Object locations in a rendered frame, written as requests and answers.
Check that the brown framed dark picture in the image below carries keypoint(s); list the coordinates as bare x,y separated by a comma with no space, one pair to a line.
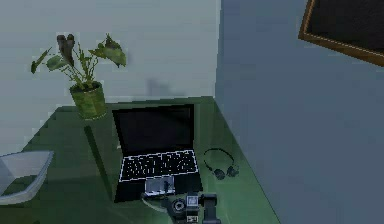
350,20

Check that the black open laptop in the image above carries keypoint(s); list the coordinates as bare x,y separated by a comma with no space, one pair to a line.
156,131

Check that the black headphones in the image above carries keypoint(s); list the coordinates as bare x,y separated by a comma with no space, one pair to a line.
220,173

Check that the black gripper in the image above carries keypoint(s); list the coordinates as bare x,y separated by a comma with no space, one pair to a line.
178,206

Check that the green table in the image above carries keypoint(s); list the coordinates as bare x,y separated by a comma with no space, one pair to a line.
73,180

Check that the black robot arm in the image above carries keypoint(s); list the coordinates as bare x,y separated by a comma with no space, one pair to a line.
209,208

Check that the green potted house plant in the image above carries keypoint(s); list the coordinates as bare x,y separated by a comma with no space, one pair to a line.
88,100

